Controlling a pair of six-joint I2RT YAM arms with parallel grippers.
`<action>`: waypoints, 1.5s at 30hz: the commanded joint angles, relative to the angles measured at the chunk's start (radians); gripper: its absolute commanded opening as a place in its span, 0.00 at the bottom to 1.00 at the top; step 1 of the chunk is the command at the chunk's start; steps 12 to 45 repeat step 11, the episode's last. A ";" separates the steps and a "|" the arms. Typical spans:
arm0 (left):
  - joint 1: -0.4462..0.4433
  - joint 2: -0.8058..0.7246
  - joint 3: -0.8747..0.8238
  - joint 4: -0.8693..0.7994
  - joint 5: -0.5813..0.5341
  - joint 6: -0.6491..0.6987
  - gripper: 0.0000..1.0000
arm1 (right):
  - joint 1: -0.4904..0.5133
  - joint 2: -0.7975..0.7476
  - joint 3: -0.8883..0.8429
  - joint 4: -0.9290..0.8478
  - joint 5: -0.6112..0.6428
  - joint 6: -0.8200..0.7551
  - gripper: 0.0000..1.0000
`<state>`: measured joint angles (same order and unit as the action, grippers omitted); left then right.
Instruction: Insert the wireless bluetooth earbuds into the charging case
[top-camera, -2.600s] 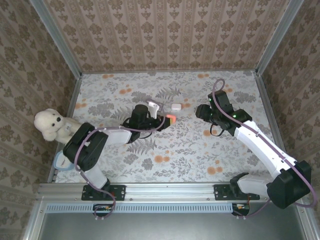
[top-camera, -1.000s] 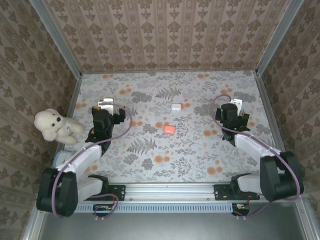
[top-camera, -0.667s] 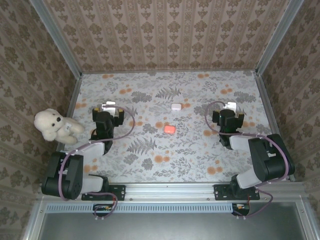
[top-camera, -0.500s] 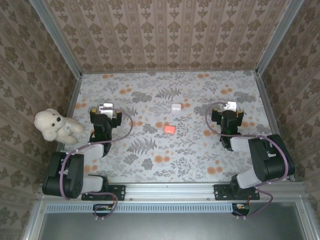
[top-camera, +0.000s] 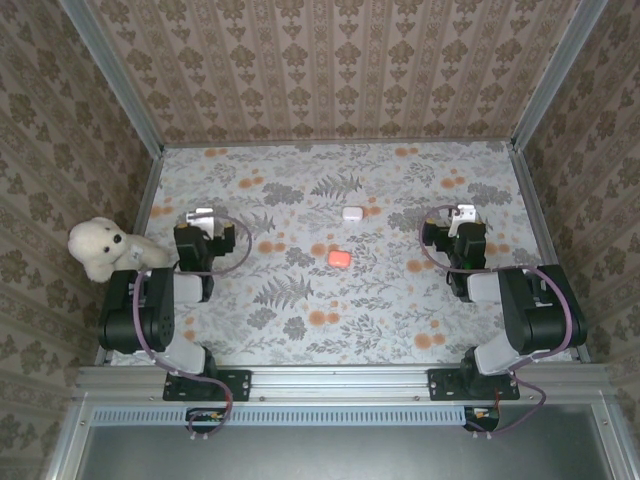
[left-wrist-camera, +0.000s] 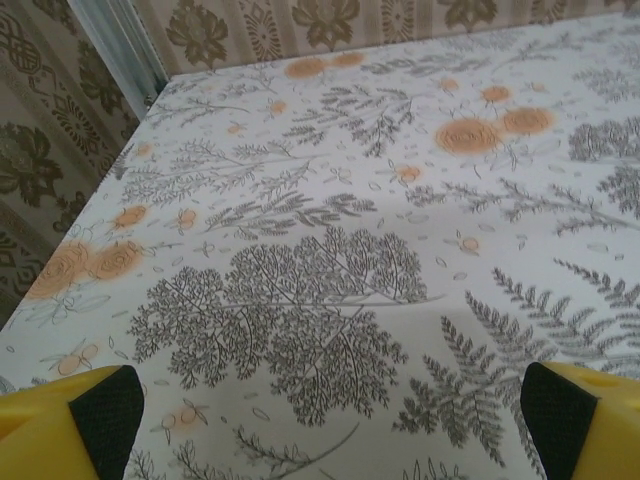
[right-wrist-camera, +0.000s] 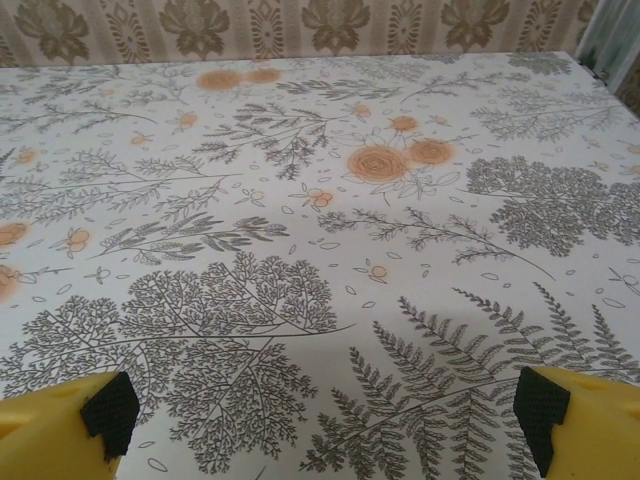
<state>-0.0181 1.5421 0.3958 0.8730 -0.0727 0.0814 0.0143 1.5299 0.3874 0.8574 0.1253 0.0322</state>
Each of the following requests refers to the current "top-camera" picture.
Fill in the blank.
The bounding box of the white teddy bear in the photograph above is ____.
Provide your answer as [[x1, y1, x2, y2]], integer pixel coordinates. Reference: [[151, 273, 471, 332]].
[[67, 216, 171, 285]]

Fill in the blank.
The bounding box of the floral patterned table cover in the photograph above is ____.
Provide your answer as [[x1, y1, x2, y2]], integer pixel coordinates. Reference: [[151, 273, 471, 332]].
[[102, 141, 574, 367]]

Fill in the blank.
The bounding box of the black connector board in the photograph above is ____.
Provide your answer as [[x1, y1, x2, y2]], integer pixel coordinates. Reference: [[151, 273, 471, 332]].
[[463, 405, 501, 432], [185, 407, 225, 434]]

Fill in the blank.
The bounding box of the grey metal panel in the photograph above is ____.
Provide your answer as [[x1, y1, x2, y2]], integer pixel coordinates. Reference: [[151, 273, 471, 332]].
[[74, 422, 614, 480]]

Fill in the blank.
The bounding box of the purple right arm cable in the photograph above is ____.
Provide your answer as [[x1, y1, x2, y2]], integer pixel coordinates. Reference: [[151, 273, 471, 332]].
[[421, 204, 574, 441]]

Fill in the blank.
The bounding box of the aluminium side rail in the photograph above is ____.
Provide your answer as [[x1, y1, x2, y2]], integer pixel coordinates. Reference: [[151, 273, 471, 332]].
[[93, 147, 166, 366], [507, 141, 594, 364]]

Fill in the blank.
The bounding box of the long aluminium base rail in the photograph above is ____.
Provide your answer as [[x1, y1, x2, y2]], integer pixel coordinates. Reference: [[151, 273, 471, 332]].
[[74, 363, 611, 404]]

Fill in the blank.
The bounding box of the aluminium corner post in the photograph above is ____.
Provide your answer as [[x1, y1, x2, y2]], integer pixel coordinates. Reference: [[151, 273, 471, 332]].
[[510, 0, 610, 151], [58, 0, 166, 154]]

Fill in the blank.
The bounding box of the grey slotted cable duct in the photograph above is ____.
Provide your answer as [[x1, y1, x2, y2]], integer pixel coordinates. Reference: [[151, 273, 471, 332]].
[[92, 405, 469, 427]]

